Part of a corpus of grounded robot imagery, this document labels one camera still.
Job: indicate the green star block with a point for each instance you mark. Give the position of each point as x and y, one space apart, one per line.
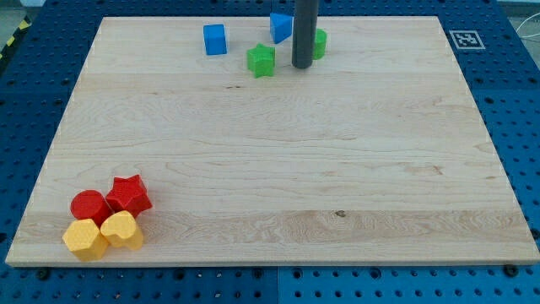
261 60

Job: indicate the blue cube block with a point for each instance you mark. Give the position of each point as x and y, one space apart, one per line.
215 39

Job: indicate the red star block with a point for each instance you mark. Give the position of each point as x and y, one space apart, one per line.
129 194

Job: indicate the light wooden board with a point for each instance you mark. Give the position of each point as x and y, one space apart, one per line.
375 155

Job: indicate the green cylinder block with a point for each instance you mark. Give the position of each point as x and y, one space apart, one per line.
320 44

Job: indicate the blue triangular block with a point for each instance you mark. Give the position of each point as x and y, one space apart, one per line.
281 26

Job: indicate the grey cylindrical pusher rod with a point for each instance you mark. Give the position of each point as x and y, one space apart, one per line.
304 32

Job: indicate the yellow heart block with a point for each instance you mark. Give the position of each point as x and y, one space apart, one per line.
122 230

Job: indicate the red cylinder block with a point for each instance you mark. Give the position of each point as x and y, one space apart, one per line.
90 205

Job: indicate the yellow hexagon block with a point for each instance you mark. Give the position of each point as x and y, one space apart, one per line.
85 241

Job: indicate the white fiducial marker tag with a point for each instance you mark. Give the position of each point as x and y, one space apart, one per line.
467 40

